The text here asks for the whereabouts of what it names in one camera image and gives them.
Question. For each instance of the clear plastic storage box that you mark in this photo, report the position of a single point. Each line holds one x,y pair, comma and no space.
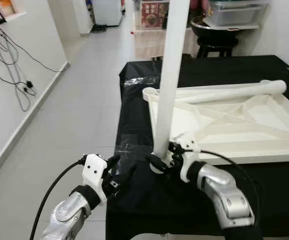
237,12

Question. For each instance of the black stool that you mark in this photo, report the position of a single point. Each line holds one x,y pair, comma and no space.
217,50

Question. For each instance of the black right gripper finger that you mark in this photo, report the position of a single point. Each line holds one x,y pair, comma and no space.
156,162

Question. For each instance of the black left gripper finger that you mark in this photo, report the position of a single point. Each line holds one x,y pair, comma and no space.
127,171
114,161

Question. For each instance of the black table cloth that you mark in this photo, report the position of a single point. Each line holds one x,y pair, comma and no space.
149,210

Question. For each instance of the red printed box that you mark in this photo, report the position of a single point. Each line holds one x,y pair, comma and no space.
153,15

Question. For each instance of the white plastic table top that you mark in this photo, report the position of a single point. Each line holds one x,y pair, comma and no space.
244,125

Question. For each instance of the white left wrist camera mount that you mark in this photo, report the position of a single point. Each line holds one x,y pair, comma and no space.
93,172

